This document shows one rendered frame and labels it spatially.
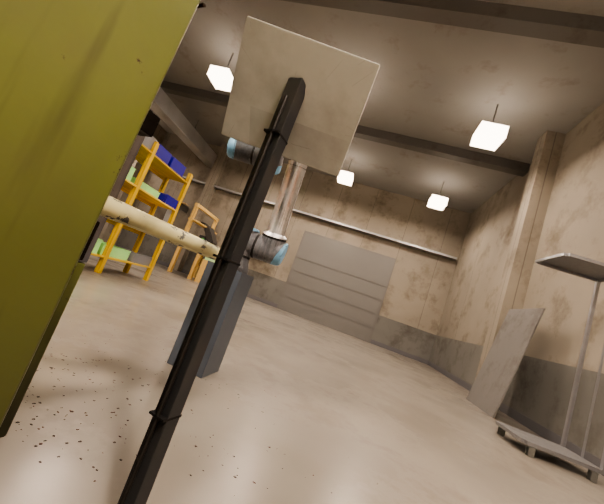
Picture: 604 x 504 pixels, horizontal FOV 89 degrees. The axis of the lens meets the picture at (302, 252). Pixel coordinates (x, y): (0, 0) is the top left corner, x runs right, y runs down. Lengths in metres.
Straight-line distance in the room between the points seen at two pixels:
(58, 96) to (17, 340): 0.39
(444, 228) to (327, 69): 10.13
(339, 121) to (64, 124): 0.58
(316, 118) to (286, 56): 0.16
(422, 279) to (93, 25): 10.09
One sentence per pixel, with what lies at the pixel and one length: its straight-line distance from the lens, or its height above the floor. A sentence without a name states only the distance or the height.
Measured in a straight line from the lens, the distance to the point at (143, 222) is 0.79.
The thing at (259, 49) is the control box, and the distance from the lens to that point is 0.91.
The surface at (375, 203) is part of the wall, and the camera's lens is 10.75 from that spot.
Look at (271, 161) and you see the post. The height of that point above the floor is 0.85.
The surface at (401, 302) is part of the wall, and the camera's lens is 10.18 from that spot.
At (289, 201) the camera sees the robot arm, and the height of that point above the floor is 1.07.
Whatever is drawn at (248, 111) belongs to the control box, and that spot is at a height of 0.99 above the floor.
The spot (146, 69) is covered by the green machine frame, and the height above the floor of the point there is 0.87.
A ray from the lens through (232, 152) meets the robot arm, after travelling 1.33.
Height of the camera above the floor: 0.58
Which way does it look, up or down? 8 degrees up
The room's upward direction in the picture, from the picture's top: 20 degrees clockwise
